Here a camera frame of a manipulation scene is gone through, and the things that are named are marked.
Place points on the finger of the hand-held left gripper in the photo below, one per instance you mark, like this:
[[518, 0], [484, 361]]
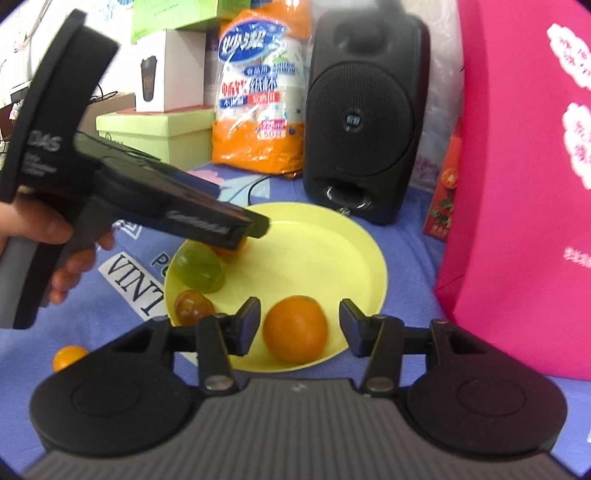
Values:
[[198, 217]]

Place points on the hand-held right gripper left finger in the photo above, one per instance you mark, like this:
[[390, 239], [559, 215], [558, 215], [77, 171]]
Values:
[[249, 325]]

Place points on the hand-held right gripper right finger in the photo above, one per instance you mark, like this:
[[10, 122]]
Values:
[[351, 325]]

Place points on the large orange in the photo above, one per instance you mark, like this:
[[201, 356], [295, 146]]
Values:
[[295, 330]]

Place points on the small orange kumquat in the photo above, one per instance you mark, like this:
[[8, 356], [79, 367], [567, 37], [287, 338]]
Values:
[[67, 357], [228, 254]]

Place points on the yellow plastic plate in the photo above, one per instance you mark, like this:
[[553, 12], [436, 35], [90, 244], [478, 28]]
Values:
[[314, 258]]

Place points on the person's left hand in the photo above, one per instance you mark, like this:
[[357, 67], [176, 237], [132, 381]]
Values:
[[37, 224]]

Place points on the green round fruit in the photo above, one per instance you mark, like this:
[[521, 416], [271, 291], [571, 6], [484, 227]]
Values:
[[199, 270]]

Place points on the brown cardboard box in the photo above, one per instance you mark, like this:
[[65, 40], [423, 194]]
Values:
[[108, 104]]

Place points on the reddish brown round fruit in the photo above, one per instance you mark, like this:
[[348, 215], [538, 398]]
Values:
[[191, 307]]

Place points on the blue printed cloth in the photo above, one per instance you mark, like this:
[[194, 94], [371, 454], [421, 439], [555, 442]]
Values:
[[411, 263]]

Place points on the light green box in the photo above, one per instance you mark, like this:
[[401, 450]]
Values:
[[152, 136]]

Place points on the orange paper cup package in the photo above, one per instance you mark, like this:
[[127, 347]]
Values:
[[258, 106]]

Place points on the white box with cup picture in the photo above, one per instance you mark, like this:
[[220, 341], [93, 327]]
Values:
[[171, 69]]

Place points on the red printed carton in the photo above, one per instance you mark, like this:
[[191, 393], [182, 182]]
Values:
[[443, 198]]

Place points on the bright green box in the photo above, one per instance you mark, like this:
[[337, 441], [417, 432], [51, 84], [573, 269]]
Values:
[[184, 14]]

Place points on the black speaker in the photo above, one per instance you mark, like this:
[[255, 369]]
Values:
[[364, 106]]

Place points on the pink paper bag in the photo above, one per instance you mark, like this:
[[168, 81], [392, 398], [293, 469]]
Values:
[[512, 184]]

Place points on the clear plastic bag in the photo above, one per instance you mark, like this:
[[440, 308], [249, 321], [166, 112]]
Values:
[[441, 92]]

